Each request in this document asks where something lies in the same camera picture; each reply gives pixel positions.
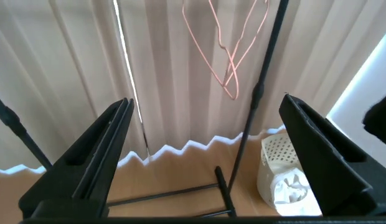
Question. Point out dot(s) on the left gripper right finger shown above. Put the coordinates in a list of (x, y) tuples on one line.
[(330, 174)]

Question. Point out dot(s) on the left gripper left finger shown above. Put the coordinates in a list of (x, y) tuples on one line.
[(56, 193)]

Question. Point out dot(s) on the black shorts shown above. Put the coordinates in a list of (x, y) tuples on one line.
[(381, 121)]

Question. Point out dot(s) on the white laundry basket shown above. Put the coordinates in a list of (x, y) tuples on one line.
[(274, 149)]

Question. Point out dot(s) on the black clothes rack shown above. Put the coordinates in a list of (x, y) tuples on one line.
[(257, 93)]

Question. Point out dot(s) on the white printed garment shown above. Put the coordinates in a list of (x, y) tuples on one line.
[(289, 193)]

